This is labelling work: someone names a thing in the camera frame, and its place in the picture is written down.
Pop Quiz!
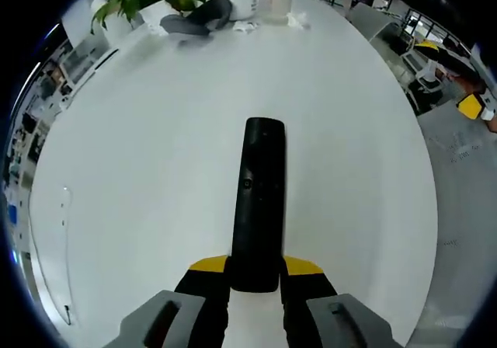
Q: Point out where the dark grey curved cushion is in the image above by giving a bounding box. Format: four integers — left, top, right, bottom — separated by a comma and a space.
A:
159, 0, 233, 38

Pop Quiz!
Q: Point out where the white crumpled tissue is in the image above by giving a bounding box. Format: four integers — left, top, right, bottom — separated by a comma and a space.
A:
287, 11, 312, 31

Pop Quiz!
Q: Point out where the black remote control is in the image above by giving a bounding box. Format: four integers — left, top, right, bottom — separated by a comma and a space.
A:
231, 117, 288, 294

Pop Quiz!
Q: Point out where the white plant pot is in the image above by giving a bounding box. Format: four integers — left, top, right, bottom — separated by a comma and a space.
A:
137, 1, 184, 29

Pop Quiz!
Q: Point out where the small white crumpled item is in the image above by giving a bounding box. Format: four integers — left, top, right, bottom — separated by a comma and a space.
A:
232, 20, 258, 34

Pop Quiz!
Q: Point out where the clear plastic container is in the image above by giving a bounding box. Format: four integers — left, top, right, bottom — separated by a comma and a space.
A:
257, 0, 295, 26

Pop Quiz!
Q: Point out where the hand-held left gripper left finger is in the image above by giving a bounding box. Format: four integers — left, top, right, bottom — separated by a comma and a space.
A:
112, 254, 231, 348

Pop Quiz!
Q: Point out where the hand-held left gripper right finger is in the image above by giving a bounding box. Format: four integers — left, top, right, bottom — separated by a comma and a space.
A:
279, 256, 405, 348

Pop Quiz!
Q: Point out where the white office chair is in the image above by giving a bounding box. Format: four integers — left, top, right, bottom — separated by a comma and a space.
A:
399, 50, 444, 93

